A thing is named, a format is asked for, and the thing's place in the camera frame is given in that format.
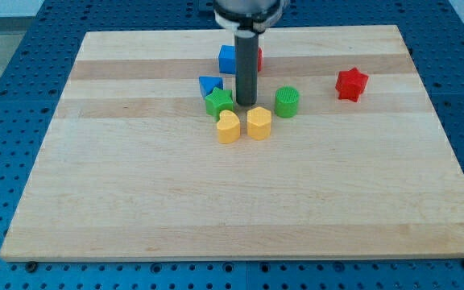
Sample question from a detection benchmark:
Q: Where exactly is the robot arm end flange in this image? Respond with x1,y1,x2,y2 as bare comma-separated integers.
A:
213,0,290,34

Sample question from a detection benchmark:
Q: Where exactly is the green star block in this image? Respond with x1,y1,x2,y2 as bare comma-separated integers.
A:
205,87,234,122

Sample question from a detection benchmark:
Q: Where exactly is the red star block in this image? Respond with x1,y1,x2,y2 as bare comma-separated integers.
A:
335,67,369,102

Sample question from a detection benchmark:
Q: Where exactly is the yellow heart block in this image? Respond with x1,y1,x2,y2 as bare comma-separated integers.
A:
216,110,241,144

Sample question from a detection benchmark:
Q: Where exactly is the yellow hexagon block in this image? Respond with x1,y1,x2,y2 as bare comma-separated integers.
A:
247,106,272,140

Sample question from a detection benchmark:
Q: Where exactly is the blue triangle block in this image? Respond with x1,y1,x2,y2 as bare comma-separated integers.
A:
198,76,224,98

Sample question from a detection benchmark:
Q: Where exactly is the green cylinder block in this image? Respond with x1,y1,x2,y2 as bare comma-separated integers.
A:
275,86,300,118

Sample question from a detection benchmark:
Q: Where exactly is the wooden board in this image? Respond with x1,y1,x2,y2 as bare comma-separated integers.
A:
0,25,464,262

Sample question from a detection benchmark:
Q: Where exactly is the blue cube block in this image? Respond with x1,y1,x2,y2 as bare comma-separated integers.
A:
218,45,236,74

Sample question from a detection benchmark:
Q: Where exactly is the red block behind rod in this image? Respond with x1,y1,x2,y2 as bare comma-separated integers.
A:
257,47,263,73

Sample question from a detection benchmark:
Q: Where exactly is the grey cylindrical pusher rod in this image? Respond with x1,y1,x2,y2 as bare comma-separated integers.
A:
234,35,259,106

